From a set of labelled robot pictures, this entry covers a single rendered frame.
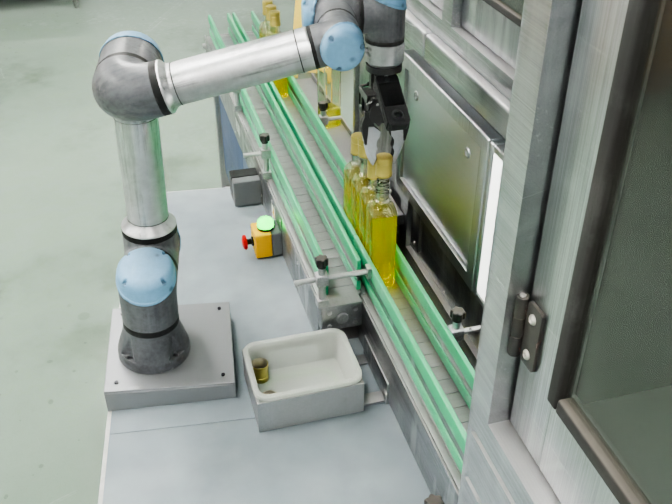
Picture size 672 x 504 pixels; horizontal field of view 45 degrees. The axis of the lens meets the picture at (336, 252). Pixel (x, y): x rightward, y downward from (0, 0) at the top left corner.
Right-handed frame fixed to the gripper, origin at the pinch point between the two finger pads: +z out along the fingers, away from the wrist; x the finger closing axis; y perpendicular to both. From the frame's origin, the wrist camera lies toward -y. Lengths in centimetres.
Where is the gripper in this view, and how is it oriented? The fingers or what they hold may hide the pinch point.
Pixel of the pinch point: (383, 159)
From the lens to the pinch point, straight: 166.0
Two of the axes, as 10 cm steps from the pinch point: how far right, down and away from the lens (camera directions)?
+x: -9.7, 1.4, -2.1
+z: 0.0, 8.3, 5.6
